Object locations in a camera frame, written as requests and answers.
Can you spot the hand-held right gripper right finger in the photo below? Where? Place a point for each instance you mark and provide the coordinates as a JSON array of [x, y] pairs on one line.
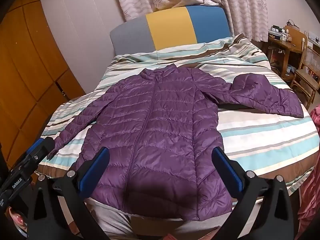
[[226, 171]]

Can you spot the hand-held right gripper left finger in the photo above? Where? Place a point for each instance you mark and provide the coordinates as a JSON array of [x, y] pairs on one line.
[[94, 171]]

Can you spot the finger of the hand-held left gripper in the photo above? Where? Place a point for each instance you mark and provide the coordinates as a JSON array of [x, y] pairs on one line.
[[35, 147]]

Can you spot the purple puffer jacket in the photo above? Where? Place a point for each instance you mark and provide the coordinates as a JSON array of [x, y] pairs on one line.
[[160, 130]]

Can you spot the person's left hand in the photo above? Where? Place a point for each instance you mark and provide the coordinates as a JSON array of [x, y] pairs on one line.
[[17, 218]]

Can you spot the striped bed cover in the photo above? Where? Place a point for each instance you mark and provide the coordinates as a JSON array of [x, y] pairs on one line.
[[262, 140]]

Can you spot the person's grey pants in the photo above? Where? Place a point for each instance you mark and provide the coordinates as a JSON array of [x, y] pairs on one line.
[[110, 220]]

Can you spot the wooden wardrobe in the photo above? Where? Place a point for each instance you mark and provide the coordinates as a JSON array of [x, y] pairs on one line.
[[27, 67]]

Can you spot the pink cloth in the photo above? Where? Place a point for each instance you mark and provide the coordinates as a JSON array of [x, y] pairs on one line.
[[311, 180]]

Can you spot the wooden chair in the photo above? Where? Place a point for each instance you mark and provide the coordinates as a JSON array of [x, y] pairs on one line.
[[306, 76]]

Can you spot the wooden desk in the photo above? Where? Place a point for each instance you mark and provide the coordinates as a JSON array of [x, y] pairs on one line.
[[287, 47]]

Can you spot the box with dark lid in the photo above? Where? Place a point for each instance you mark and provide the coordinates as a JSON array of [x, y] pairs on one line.
[[276, 34]]

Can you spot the grey yellow blue headboard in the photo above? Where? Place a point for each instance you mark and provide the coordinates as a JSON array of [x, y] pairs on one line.
[[170, 28]]

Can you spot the pale patterned curtain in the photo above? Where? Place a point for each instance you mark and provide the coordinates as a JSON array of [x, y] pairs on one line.
[[240, 7]]

